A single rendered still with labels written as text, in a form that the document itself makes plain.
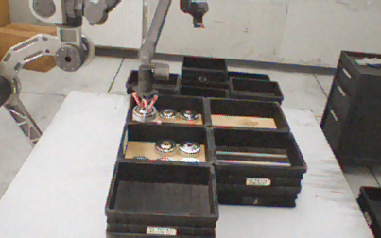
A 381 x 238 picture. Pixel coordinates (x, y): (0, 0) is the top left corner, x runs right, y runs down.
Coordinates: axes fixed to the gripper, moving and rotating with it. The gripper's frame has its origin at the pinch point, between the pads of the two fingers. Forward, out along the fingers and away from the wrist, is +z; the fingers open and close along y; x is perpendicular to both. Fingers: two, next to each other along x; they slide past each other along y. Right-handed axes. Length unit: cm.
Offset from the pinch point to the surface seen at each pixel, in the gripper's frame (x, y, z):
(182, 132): -16.5, -8.4, 16.1
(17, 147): 2, 155, 105
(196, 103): -43.0, 7.6, 16.5
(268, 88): -161, 32, 55
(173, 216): 27, -47, 12
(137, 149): 3.1, 1.5, 22.2
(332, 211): -45, -77, 36
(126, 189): 24.3, -16.7, 21.9
